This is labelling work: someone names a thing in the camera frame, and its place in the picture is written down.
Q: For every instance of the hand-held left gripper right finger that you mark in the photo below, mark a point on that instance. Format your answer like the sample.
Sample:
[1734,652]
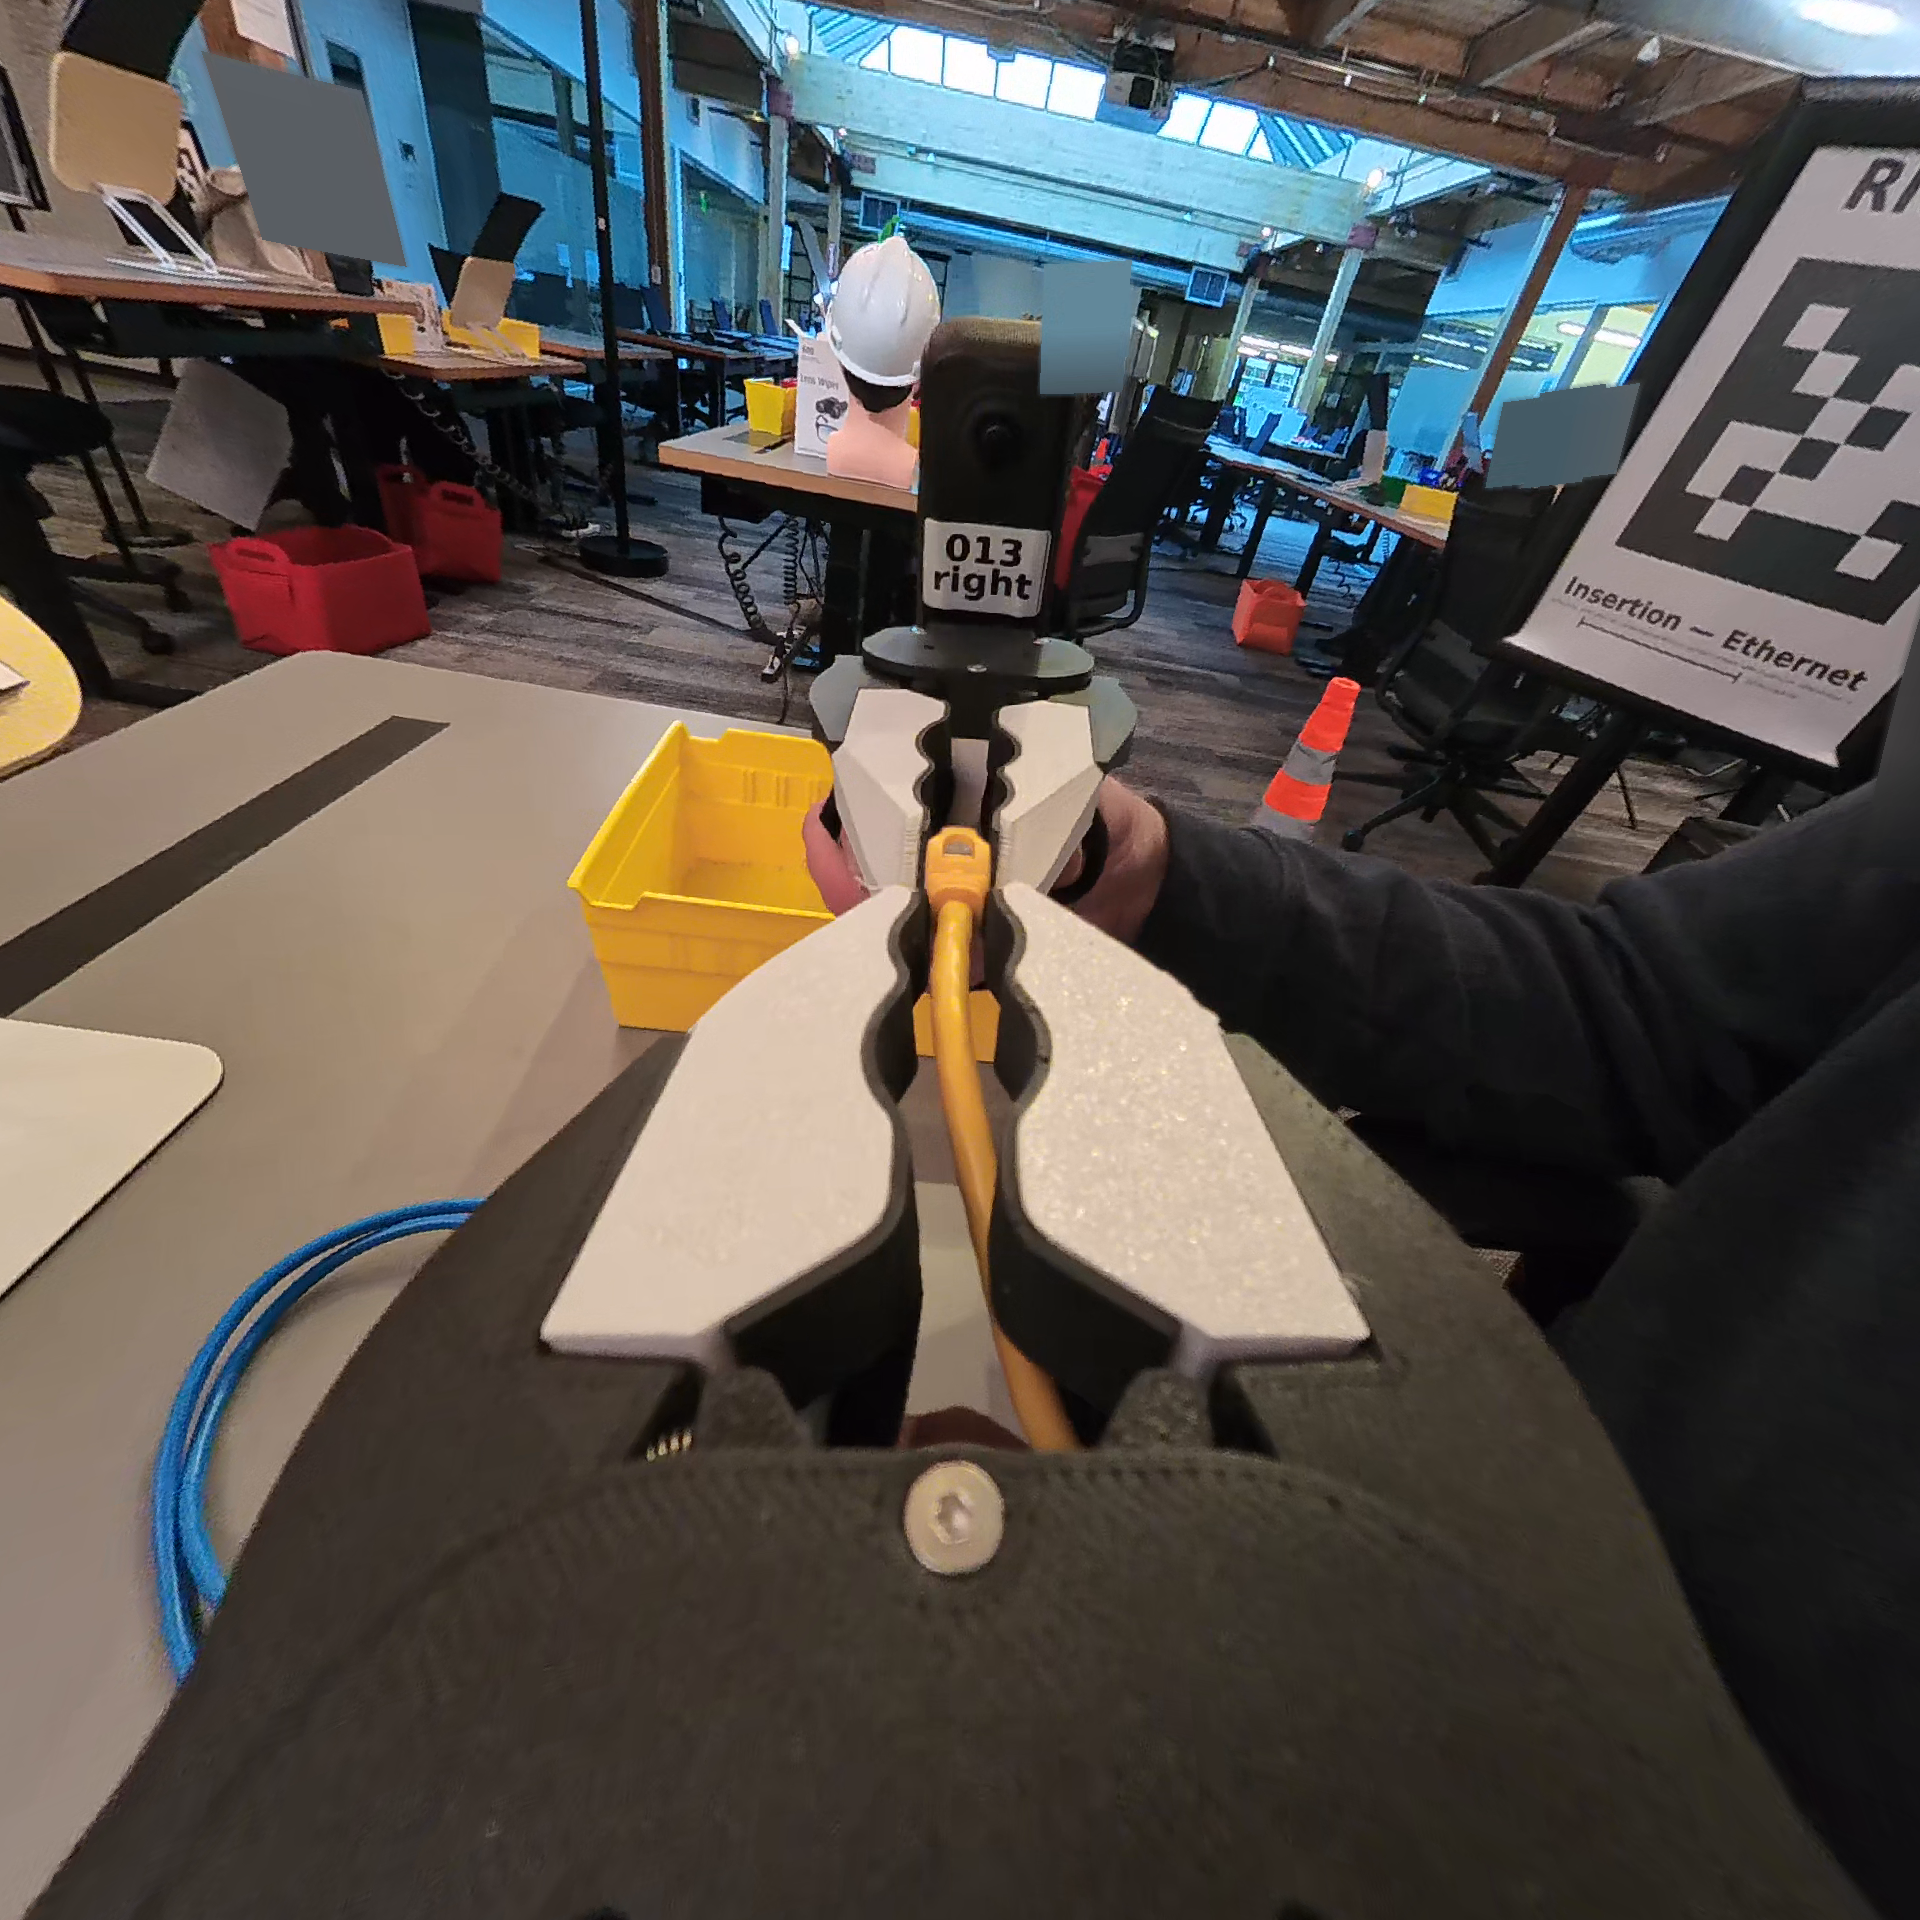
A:
[1185,1185]

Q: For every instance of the framed black-white marker sign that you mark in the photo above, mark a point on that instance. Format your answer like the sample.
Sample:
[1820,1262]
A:
[1771,450]

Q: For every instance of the orange fabric bin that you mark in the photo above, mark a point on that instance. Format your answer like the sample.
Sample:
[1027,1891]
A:
[1268,618]

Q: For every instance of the red plastic bin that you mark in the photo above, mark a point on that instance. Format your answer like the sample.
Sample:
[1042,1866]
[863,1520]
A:
[322,600]
[458,532]

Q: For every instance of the light wooden document stand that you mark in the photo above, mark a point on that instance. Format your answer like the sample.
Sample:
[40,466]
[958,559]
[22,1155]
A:
[113,129]

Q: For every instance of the wooden workbench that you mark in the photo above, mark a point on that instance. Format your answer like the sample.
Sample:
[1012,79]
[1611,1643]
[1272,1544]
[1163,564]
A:
[751,450]

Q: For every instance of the small yellow bin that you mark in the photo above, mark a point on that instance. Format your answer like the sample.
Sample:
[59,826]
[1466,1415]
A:
[773,404]

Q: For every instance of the black stool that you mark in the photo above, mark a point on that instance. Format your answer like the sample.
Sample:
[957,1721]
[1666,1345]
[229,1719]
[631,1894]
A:
[53,428]

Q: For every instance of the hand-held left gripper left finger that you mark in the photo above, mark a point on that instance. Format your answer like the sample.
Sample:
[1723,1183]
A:
[720,1185]

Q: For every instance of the black office chair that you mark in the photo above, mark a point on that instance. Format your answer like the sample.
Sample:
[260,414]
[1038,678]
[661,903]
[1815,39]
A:
[1154,495]
[1440,691]

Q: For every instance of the orange traffic cone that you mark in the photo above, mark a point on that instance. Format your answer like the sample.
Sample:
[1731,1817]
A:
[1312,751]

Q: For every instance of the person's right hand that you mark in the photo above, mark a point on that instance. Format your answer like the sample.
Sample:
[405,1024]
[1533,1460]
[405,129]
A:
[1133,854]

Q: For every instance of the white hanging paper sheet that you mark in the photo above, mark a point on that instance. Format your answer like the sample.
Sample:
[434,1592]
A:
[219,443]

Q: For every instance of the pink mannequin head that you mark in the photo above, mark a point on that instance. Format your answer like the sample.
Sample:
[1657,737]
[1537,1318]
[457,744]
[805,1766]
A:
[871,435]

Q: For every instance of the yellow plastic bin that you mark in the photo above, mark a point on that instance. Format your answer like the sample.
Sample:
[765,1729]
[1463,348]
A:
[704,901]

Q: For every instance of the person's right forearm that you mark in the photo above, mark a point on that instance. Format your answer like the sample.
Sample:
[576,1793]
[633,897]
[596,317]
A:
[1351,961]

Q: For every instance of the white hard hat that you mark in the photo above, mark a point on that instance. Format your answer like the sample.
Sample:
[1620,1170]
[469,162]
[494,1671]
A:
[885,300]

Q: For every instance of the dark wooden desk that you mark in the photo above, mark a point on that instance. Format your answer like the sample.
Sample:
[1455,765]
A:
[151,283]

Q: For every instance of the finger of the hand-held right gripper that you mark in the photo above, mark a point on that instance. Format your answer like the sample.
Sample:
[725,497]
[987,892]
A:
[1059,794]
[878,781]

